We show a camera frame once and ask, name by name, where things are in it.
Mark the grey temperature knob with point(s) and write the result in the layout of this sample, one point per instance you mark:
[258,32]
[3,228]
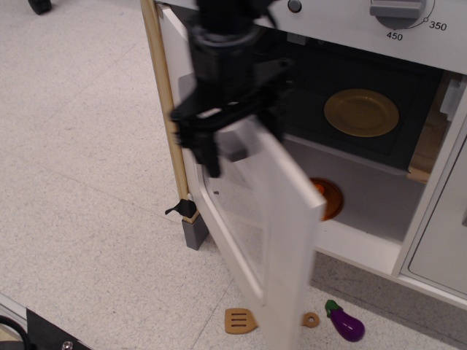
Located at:
[397,14]

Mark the small grey round button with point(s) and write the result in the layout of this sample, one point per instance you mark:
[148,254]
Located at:
[294,6]

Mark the white cupboard door right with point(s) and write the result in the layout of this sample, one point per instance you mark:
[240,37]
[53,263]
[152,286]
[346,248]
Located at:
[438,255]

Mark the orange toy pot lid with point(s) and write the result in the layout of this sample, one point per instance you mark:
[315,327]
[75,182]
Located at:
[332,195]

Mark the yellow toy plate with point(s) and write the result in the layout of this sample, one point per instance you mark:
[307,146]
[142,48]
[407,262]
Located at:
[361,112]

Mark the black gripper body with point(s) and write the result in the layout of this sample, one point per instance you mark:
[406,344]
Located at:
[227,74]

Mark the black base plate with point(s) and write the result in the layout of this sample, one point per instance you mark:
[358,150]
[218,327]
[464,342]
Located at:
[46,335]

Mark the black caster wheel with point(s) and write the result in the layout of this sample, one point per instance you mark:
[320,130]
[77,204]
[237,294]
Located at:
[40,6]

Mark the dark oven tray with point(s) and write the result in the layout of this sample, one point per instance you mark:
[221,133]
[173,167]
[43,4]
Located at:
[321,69]

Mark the white toy oven door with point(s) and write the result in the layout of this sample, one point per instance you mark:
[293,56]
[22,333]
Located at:
[262,212]

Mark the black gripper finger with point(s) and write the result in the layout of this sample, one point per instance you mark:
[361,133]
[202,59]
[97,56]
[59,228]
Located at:
[204,148]
[271,110]

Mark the wooden toy spatula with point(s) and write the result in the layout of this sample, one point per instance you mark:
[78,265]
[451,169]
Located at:
[239,321]

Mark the white toy kitchen cabinet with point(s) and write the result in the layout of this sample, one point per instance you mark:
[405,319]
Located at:
[384,208]

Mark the grey cabinet foot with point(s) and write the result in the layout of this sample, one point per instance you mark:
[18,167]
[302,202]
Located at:
[195,233]

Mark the purple toy eggplant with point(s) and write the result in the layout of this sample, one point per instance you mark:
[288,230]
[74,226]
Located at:
[350,328]

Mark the black tape piece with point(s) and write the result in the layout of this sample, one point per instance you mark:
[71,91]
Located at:
[185,208]

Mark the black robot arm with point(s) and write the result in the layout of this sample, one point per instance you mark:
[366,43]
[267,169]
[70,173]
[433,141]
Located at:
[230,17]

